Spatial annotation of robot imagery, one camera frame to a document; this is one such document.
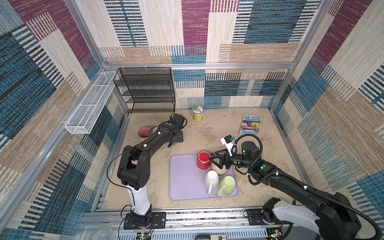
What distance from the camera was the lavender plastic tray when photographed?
2.67 ft

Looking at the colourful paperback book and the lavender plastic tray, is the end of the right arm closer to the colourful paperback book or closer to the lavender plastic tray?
the lavender plastic tray

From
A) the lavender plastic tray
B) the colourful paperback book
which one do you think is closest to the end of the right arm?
the lavender plastic tray

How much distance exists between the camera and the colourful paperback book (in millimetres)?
1061
